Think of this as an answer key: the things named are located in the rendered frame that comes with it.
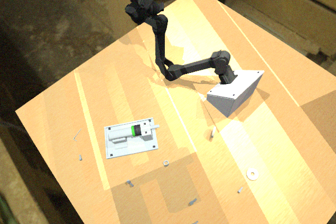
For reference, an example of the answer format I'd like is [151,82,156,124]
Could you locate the white flat washer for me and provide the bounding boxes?
[246,168,258,181]

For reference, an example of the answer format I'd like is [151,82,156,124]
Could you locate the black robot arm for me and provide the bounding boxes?
[125,1,238,85]

